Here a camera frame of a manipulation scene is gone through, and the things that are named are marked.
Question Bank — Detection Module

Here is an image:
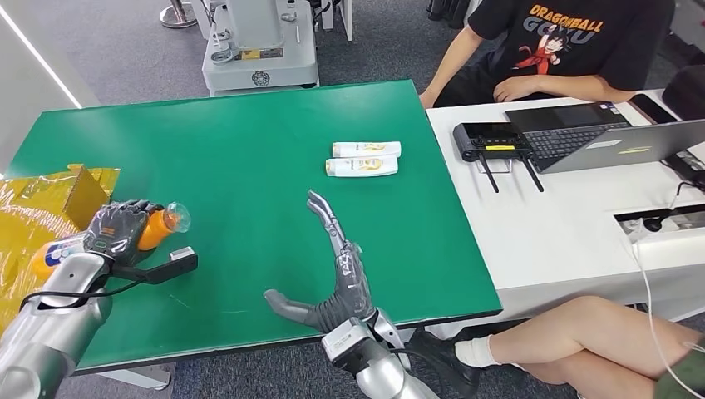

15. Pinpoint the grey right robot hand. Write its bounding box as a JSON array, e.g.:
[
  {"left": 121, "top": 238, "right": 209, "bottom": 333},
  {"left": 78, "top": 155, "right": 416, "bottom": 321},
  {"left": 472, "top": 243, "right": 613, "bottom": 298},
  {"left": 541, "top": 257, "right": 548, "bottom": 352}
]
[{"left": 263, "top": 190, "right": 377, "bottom": 335}]

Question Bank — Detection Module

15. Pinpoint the person's left hand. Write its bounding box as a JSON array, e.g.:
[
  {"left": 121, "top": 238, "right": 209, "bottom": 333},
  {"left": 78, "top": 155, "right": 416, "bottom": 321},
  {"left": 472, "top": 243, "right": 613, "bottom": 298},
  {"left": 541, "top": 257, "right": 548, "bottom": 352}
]
[{"left": 492, "top": 75, "right": 541, "bottom": 104}]

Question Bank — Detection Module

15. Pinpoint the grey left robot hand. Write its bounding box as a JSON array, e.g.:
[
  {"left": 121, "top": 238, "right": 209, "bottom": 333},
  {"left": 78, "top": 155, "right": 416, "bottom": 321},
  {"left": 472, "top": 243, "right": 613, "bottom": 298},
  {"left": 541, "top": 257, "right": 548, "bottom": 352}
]
[{"left": 82, "top": 199, "right": 166, "bottom": 268}]

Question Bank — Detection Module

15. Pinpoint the orange bottle with blue cap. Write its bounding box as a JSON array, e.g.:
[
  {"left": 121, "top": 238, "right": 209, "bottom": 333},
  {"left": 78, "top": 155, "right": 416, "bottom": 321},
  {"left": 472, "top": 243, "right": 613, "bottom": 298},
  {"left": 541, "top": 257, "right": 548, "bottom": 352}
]
[{"left": 30, "top": 201, "right": 192, "bottom": 281}]

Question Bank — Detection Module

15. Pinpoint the white shampoo bottle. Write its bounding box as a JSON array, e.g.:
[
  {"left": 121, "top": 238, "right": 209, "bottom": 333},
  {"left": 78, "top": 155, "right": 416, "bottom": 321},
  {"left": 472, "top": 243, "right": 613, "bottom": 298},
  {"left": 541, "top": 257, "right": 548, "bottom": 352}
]
[
  {"left": 331, "top": 140, "right": 402, "bottom": 159},
  {"left": 324, "top": 155, "right": 399, "bottom": 179}
]

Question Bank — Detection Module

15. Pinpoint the black controller with antennas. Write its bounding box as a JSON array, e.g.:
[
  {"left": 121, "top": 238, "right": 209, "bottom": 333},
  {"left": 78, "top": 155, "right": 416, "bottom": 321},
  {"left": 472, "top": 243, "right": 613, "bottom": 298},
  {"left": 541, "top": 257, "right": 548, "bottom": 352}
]
[{"left": 452, "top": 121, "right": 545, "bottom": 194}]

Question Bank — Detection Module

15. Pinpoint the person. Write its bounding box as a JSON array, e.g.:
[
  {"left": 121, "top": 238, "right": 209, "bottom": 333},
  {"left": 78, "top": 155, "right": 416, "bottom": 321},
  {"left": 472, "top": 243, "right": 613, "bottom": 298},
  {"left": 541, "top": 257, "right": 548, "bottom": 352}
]
[
  {"left": 454, "top": 295, "right": 705, "bottom": 399},
  {"left": 419, "top": 0, "right": 676, "bottom": 110}
]

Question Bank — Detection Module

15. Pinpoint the grey laptop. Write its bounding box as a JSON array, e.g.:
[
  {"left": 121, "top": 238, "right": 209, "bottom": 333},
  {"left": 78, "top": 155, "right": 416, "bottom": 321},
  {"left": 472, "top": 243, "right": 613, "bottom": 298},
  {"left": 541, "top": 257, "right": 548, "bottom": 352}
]
[{"left": 505, "top": 101, "right": 705, "bottom": 175}]

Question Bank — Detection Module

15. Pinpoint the yellow tape-wrapped cardboard box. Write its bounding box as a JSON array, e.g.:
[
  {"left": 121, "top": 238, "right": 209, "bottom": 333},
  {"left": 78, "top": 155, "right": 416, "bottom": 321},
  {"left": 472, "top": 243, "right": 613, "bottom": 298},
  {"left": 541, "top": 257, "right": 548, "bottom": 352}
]
[{"left": 0, "top": 163, "right": 121, "bottom": 332}]

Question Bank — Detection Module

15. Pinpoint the black shoe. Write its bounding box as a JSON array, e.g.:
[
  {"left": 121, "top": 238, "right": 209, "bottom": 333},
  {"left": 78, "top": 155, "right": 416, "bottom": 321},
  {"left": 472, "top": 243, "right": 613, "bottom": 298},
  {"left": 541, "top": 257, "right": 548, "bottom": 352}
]
[{"left": 410, "top": 329, "right": 482, "bottom": 399}]

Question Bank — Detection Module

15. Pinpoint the white panel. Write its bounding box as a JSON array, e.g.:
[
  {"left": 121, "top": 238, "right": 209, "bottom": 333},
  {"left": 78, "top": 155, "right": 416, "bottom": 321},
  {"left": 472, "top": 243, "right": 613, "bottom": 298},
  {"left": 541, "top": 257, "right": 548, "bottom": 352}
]
[{"left": 322, "top": 0, "right": 354, "bottom": 42}]

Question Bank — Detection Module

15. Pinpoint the black smartphone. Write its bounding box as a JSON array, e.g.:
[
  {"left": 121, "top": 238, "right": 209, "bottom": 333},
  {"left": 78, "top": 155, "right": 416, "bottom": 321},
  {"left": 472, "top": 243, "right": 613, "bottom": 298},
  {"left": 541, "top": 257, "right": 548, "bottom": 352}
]
[{"left": 629, "top": 93, "right": 680, "bottom": 125}]

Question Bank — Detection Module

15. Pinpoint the white sock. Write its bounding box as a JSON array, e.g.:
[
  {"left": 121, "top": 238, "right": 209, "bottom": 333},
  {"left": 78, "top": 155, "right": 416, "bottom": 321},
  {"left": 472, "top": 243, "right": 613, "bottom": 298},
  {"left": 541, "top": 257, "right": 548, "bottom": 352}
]
[{"left": 454, "top": 336, "right": 503, "bottom": 370}]

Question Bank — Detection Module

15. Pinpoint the black bag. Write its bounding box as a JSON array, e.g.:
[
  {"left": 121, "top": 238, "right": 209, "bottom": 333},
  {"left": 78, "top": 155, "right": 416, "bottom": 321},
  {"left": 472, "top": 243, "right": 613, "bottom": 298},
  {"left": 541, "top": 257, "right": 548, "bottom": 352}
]
[{"left": 662, "top": 65, "right": 705, "bottom": 121}]

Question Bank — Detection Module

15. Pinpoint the white machine with column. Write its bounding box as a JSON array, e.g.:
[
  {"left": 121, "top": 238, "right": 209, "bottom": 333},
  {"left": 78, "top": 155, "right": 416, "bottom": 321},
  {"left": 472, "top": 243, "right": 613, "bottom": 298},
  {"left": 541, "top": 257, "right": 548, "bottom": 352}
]
[{"left": 201, "top": 0, "right": 321, "bottom": 97}]

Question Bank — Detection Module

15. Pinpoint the black flat device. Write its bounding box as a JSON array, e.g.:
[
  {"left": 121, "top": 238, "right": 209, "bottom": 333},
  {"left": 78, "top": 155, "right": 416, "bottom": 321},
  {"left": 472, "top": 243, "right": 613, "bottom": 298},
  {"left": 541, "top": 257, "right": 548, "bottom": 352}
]
[{"left": 663, "top": 151, "right": 705, "bottom": 189}]

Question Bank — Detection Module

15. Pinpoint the metal stanchion base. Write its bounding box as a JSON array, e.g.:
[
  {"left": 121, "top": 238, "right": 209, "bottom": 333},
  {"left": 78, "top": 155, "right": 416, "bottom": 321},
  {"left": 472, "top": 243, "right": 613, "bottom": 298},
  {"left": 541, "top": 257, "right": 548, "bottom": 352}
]
[{"left": 159, "top": 0, "right": 198, "bottom": 30}]

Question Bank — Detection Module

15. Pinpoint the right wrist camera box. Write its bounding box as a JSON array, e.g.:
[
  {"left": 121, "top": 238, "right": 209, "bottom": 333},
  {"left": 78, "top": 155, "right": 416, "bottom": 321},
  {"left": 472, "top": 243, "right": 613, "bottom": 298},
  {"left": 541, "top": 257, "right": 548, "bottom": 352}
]
[{"left": 321, "top": 318, "right": 381, "bottom": 366}]

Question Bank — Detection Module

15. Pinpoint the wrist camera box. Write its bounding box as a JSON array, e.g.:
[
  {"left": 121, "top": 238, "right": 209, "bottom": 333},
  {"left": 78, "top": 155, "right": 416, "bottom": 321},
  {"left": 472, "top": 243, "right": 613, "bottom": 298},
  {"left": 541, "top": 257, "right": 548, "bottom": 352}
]
[
  {"left": 321, "top": 318, "right": 381, "bottom": 366},
  {"left": 112, "top": 246, "right": 198, "bottom": 286}
]

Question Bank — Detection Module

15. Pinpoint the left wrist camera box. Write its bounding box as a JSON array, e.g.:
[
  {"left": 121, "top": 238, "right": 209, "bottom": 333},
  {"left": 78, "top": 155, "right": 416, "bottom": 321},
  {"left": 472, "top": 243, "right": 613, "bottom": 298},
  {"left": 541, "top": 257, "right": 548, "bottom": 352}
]
[{"left": 112, "top": 246, "right": 198, "bottom": 286}]

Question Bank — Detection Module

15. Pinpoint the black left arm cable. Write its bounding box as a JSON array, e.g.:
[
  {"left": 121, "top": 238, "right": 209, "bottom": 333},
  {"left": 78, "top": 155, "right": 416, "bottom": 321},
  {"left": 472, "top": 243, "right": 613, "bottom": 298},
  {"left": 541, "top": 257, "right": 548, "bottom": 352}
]
[{"left": 19, "top": 279, "right": 145, "bottom": 311}]

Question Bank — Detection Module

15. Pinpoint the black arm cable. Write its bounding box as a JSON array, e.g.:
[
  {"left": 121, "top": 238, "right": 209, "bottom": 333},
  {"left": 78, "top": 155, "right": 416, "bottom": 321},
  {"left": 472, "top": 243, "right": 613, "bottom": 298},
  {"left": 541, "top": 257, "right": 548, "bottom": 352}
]
[
  {"left": 19, "top": 279, "right": 145, "bottom": 311},
  {"left": 387, "top": 345, "right": 437, "bottom": 378}
]

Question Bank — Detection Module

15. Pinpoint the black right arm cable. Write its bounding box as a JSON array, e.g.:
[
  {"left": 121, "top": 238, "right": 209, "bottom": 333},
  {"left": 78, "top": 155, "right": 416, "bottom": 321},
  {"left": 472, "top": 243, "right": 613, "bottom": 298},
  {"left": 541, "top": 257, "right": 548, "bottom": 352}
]
[{"left": 387, "top": 345, "right": 437, "bottom": 378}]

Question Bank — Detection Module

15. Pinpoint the thin black desk cable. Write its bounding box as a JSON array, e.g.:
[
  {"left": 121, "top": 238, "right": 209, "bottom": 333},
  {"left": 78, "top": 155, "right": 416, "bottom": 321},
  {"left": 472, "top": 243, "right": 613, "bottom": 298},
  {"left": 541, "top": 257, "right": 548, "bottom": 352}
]
[{"left": 670, "top": 180, "right": 705, "bottom": 210}]

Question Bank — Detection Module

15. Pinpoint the desk cable tray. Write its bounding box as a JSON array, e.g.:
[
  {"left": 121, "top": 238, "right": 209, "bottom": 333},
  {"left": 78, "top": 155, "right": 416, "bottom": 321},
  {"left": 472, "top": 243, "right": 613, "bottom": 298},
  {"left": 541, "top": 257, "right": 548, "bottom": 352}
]
[{"left": 613, "top": 204, "right": 705, "bottom": 238}]

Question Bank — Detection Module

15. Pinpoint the white cable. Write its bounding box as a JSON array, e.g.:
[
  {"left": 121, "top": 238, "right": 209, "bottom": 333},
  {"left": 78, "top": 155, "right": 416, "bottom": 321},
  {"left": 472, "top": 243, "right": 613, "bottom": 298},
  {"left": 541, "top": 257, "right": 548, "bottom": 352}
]
[{"left": 626, "top": 219, "right": 705, "bottom": 399}]

